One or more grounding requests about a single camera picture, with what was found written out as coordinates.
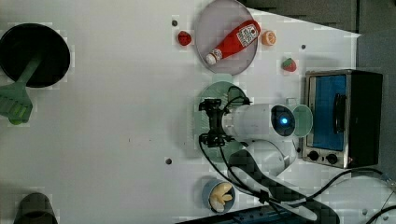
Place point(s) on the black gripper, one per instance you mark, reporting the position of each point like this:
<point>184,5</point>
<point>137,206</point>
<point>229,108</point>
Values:
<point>215,137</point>

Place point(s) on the mint green oval strainer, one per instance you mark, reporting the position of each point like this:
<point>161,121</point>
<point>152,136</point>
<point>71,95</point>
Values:
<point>231,97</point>

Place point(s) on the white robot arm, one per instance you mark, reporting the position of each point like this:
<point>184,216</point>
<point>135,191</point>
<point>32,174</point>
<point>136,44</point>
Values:
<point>254,168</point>

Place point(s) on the blue bowl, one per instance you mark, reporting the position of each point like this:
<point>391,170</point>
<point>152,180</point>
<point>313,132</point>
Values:
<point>207,189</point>

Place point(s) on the yellow banana toy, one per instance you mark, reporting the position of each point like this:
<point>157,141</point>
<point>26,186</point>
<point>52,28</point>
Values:
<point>220,196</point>

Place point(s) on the small red fruit toy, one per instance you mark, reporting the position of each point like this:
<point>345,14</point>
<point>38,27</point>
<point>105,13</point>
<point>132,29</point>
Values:
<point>184,38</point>

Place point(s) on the red ketchup bottle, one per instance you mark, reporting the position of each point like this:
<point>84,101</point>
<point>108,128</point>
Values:
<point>238,39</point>

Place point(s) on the mint green cup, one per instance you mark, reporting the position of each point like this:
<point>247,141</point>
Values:
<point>303,117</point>

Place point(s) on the red strawberry toy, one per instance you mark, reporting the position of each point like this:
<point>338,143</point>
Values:
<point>289,65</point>

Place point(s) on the orange slice toy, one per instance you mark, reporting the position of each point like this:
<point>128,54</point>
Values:
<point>268,38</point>

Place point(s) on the black toaster oven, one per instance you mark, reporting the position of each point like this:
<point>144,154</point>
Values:
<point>346,107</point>

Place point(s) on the green spatula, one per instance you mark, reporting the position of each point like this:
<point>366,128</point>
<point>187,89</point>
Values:
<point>16,104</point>

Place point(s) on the dark grey cup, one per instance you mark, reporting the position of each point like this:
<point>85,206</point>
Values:
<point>35,208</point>

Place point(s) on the black round pan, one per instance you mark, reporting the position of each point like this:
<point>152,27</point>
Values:
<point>21,43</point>

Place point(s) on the blue metal frame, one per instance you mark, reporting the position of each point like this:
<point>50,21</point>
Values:
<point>266,214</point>

